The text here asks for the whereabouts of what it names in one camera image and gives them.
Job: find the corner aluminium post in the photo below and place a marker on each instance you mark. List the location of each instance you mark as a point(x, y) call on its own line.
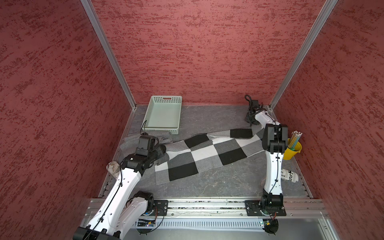
point(92, 15)
point(317, 26)

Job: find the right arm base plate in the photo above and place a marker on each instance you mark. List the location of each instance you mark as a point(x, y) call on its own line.
point(256, 209)

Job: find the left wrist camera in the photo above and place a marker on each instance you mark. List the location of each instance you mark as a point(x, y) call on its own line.
point(147, 144)

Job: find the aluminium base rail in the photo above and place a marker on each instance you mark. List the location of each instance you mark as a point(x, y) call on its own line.
point(234, 208)

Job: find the black white checkered scarf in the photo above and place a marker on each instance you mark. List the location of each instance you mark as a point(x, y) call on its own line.
point(204, 152)

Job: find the grey cloth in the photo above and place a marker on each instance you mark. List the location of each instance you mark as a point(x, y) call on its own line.
point(150, 177)

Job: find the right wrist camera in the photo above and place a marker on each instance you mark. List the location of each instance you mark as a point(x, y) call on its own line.
point(254, 105)

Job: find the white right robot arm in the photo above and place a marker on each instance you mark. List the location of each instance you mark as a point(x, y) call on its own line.
point(274, 137)

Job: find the yellow pencil bucket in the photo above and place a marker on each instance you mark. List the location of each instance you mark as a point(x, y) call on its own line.
point(289, 154)

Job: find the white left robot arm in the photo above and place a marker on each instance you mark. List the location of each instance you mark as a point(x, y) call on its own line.
point(119, 212)

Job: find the right corner aluminium post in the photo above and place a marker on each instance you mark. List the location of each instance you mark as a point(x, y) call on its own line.
point(317, 26)

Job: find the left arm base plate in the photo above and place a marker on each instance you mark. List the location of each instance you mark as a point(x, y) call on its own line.
point(160, 208)

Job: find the crumpled beige rag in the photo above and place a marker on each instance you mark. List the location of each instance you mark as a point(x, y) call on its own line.
point(114, 169)

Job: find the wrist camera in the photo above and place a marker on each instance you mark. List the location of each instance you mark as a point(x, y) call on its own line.
point(254, 105)
point(147, 144)

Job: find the pale green plastic basket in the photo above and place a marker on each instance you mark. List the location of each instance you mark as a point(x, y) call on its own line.
point(163, 114)

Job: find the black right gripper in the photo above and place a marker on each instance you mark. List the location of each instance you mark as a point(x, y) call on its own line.
point(248, 120)

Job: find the colored pencils bundle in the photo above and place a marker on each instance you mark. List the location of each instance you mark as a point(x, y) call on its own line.
point(296, 135)

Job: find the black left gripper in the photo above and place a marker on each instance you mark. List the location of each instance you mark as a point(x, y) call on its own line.
point(158, 148)

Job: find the left corner aluminium post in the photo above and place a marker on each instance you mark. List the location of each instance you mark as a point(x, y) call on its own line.
point(92, 15)

